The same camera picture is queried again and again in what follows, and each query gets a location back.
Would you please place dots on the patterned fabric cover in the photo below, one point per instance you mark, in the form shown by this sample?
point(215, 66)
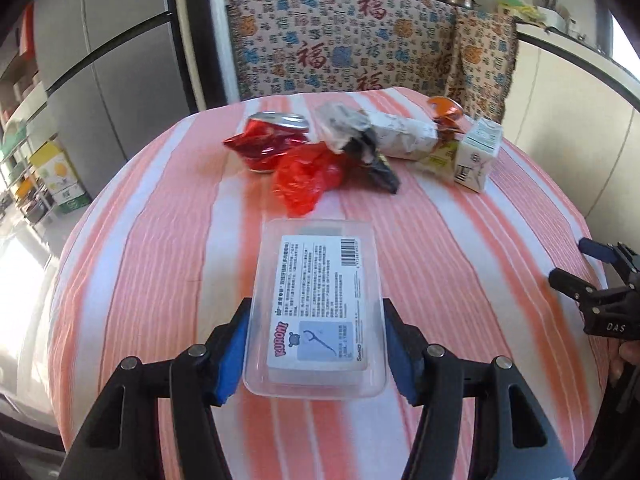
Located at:
point(435, 48)

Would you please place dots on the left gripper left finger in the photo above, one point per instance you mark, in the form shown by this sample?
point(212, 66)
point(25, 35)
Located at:
point(120, 437)

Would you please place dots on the white floral paper package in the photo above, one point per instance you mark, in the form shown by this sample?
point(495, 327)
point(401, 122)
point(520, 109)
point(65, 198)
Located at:
point(402, 137)

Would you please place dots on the crushed red soda can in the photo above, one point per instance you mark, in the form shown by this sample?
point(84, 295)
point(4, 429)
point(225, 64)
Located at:
point(266, 137)

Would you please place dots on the red plastic bag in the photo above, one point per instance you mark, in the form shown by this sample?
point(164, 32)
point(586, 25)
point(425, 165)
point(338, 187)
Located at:
point(305, 173)

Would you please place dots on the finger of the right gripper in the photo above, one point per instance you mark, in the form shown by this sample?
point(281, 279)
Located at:
point(602, 252)
point(573, 287)

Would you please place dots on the person's right hand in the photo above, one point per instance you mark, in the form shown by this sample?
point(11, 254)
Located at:
point(621, 353)

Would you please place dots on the grey refrigerator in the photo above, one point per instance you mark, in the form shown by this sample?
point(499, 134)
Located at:
point(116, 78)

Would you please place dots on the yellow cardboard box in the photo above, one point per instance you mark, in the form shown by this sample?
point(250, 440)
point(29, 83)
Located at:
point(59, 177)

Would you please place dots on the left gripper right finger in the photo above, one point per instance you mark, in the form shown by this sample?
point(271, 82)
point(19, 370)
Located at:
point(512, 437)

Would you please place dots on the white kitchen cabinet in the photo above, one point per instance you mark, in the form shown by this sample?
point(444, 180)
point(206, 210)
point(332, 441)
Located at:
point(576, 114)

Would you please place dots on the green white milk carton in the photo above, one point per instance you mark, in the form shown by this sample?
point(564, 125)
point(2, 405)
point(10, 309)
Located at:
point(465, 157)

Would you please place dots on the clear plastic floss box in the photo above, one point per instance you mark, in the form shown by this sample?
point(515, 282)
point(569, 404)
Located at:
point(316, 328)

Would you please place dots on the gold foil wrapper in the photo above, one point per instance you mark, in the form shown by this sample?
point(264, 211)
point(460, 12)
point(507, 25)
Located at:
point(349, 132)

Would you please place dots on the metal storage shelf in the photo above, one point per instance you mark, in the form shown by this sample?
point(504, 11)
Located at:
point(26, 125)

